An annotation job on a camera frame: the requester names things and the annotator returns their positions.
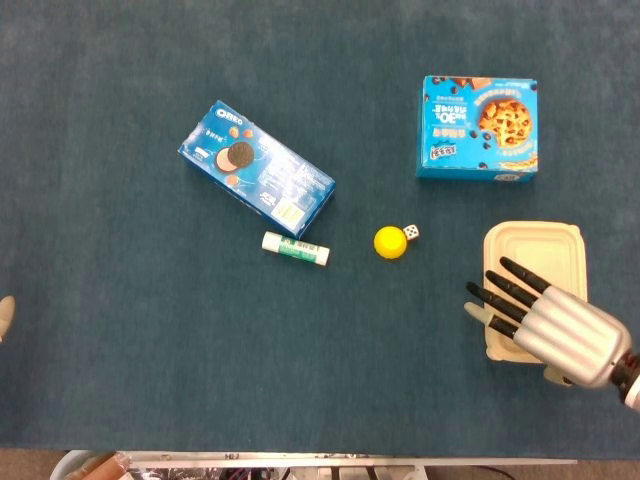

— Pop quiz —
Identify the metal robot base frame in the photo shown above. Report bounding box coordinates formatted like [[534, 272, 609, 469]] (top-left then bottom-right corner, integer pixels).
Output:
[[49, 449, 579, 480]]

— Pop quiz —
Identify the orange brown plastic object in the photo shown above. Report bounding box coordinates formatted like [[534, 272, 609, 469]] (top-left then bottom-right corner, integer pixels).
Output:
[[64, 451, 129, 480]]

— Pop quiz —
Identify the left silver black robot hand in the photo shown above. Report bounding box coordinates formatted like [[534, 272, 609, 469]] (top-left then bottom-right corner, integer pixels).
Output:
[[0, 295, 16, 344]]

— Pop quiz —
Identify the blue Oreo cookie box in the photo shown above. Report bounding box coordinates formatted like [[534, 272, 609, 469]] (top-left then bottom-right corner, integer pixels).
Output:
[[178, 99, 336, 239]]

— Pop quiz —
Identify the beige lidded food container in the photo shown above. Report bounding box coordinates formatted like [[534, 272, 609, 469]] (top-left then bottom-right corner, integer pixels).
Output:
[[482, 221, 589, 362]]

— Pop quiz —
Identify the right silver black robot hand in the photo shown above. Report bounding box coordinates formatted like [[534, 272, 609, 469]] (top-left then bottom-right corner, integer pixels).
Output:
[[463, 256, 632, 389]]

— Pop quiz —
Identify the white green glue stick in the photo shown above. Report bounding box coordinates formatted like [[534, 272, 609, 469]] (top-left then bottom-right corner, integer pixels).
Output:
[[261, 230, 331, 267]]

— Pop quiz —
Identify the light blue chocolate chip cookie box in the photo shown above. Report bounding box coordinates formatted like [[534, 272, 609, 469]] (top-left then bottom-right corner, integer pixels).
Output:
[[415, 75, 540, 189]]

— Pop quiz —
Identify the yellow round ball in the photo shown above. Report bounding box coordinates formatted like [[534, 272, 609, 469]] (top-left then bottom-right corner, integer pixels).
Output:
[[373, 225, 408, 262]]

